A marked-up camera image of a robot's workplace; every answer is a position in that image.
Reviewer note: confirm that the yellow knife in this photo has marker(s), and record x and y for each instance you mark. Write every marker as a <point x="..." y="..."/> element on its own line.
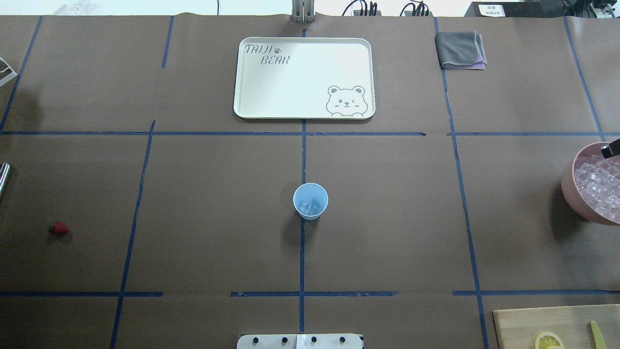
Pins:
<point x="598" y="338"/>

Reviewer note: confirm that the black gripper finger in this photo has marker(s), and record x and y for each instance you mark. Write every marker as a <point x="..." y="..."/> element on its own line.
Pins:
<point x="611" y="149"/>

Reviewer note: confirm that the clear plastic bag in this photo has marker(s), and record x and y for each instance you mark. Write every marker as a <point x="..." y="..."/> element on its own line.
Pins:
<point x="76" y="8"/>

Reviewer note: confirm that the grey folded cloth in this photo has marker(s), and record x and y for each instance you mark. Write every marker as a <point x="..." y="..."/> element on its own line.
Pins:
<point x="461" y="50"/>

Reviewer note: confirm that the pink bowl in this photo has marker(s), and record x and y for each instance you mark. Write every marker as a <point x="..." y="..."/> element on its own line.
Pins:
<point x="570" y="191"/>

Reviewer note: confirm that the wooden cutting board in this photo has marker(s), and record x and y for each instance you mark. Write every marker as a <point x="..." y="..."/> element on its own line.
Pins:
<point x="517" y="328"/>

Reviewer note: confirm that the lemon slice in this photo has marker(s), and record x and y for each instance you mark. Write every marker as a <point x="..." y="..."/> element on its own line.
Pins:
<point x="548" y="340"/>

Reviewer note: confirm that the black power strip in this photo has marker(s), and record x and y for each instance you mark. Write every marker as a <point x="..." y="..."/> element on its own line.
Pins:
<point x="518" y="9"/>

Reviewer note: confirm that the pile of ice cubes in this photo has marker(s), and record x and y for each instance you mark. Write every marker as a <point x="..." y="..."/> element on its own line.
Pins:
<point x="598" y="182"/>

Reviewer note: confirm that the aluminium frame post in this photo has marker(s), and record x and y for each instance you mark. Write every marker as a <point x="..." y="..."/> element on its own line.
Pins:
<point x="303" y="11"/>

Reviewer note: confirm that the red strawberry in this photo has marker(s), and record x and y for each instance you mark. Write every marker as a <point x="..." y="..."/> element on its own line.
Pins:
<point x="58" y="228"/>

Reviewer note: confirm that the light blue plastic cup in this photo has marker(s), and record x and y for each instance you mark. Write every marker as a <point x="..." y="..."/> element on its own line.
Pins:
<point x="312" y="191"/>

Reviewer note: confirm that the cream bear tray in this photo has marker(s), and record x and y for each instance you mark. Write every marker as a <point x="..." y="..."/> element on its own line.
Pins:
<point x="304" y="78"/>

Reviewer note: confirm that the steel muddler with black tip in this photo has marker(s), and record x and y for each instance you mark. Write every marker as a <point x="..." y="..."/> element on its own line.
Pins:
<point x="5" y="171"/>

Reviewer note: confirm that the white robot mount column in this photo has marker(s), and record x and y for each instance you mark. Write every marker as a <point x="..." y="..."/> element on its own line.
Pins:
<point x="302" y="341"/>

